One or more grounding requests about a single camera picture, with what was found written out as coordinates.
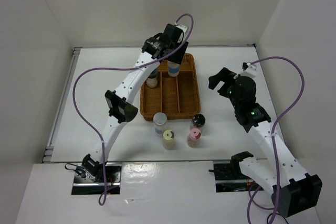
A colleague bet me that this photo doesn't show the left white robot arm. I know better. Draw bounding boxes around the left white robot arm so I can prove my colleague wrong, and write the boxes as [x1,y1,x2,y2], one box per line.
[82,23,192,182]

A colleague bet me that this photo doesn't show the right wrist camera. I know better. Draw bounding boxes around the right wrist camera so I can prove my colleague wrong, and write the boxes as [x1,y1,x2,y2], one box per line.
[240,62,257,79]

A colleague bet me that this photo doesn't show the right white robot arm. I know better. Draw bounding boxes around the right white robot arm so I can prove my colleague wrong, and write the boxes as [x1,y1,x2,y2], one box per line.
[208,66,322,217]

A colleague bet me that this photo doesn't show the brown wicker divided tray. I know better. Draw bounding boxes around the brown wicker divided tray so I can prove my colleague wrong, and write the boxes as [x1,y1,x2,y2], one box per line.
[140,53,201,121]

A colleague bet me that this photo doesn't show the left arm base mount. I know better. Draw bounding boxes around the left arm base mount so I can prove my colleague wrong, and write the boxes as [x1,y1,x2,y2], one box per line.
[65,163,122,195]

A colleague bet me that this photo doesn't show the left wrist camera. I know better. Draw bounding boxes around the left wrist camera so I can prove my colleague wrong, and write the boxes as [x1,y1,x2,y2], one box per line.
[174,23,189,43]

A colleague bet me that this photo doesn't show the silver-lid blue-label bottle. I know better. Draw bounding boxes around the silver-lid blue-label bottle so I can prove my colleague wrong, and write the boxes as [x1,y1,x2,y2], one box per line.
[167,61,181,77]
[153,112,167,136]

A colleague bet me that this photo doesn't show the thin black cable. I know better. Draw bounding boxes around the thin black cable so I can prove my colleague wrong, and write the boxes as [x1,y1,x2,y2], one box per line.
[267,212,289,224]

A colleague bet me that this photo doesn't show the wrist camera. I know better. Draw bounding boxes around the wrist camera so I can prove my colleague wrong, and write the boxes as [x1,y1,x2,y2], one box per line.
[174,23,189,43]
[240,62,257,79]

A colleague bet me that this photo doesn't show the yellow-lid spice bottle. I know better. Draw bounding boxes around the yellow-lid spice bottle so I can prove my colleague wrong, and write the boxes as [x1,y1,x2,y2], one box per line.
[163,130,176,150]

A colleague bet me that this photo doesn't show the pink-lid spice bottle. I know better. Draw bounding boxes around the pink-lid spice bottle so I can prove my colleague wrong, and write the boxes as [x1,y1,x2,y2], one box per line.
[187,128,202,148]

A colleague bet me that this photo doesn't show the black-lid spice bottle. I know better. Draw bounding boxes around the black-lid spice bottle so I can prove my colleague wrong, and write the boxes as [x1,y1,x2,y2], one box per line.
[190,113,206,131]
[146,69,158,88]

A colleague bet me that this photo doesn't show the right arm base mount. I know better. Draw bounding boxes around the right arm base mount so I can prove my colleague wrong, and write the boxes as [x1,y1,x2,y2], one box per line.
[208,161,257,193]

